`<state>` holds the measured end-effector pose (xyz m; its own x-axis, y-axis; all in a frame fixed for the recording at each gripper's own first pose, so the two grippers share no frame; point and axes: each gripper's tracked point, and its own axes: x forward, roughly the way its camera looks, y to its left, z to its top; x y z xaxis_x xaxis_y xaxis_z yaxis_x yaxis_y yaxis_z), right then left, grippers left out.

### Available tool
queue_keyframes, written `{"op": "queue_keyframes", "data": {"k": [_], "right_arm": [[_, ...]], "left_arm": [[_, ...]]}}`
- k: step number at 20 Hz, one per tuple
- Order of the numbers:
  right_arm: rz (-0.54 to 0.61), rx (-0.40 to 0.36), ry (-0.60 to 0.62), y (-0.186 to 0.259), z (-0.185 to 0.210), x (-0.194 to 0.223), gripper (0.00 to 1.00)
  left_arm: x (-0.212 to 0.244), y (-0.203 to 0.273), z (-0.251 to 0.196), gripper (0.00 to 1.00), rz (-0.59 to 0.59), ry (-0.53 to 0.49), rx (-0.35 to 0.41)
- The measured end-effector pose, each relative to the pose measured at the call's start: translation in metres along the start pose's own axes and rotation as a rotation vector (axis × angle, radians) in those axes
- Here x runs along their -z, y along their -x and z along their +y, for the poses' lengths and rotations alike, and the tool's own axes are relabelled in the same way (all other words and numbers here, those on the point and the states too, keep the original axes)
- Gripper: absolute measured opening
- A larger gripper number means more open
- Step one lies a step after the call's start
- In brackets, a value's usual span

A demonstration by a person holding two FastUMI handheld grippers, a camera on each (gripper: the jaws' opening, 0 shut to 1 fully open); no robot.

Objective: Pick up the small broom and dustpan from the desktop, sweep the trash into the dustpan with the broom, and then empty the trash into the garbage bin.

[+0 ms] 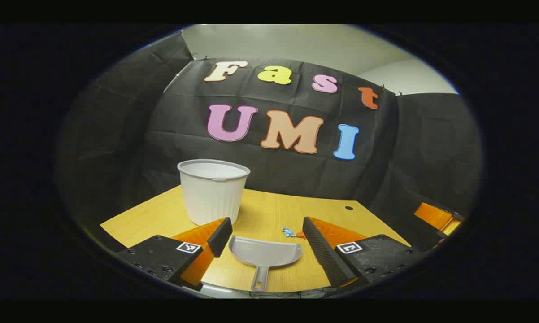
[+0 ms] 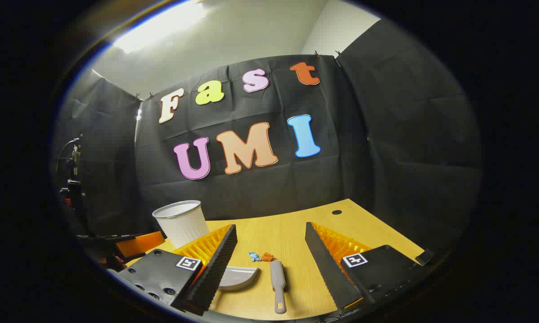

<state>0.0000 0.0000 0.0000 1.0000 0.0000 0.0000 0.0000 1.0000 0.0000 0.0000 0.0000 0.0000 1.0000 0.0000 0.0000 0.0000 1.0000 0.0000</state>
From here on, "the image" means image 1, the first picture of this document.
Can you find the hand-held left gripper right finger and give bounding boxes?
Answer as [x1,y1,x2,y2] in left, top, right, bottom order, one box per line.
[302,216,427,288]

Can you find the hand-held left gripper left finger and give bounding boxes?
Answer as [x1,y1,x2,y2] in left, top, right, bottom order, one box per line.
[116,217,233,291]

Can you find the white ribbed garbage bin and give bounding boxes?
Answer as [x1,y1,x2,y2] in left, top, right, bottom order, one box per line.
[177,159,251,226]

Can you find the grey plastic dustpan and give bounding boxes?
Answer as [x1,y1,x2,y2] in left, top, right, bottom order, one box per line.
[228,236,303,292]

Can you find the wooden desktop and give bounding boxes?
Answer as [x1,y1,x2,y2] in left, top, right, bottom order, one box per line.
[100,185,411,294]

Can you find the black backdrop cloth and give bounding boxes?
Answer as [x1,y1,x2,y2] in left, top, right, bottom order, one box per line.
[59,31,483,252]

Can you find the metal backdrop frame pole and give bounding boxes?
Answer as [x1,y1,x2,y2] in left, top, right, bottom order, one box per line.
[163,54,195,93]

